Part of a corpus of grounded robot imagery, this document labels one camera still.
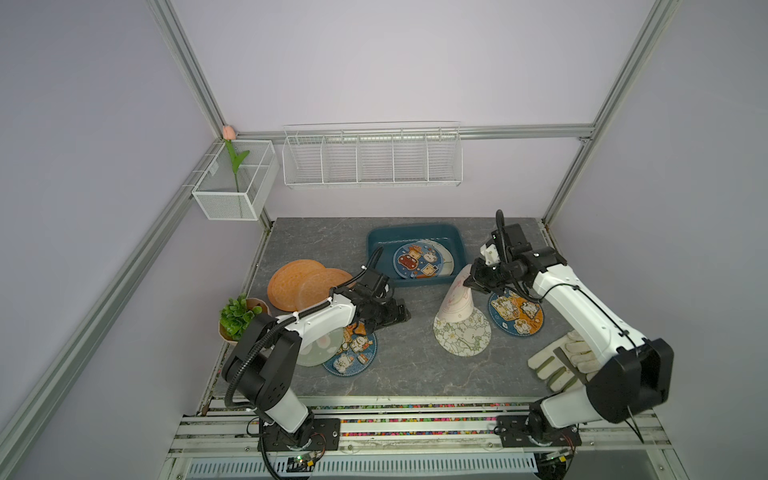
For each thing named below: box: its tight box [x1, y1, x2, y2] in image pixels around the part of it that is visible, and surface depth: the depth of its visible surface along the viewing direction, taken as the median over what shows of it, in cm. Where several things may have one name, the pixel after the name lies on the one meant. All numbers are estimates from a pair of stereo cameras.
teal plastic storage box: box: [367, 223, 466, 287], surface depth 111 cm
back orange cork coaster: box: [267, 259, 326, 312], surface depth 106 cm
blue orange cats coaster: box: [488, 288, 545, 336], surface depth 96 cm
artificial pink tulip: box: [222, 125, 250, 192], surface depth 92 cm
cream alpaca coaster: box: [420, 239, 454, 276], surface depth 110 cm
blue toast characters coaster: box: [393, 242, 444, 279], surface depth 110 cm
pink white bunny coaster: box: [438, 264, 474, 323], surface depth 80 cm
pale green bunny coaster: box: [297, 327, 344, 367], surface depth 89 cm
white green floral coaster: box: [433, 307, 492, 357], surface depth 93 cm
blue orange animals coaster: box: [322, 319, 378, 377], surface depth 88 cm
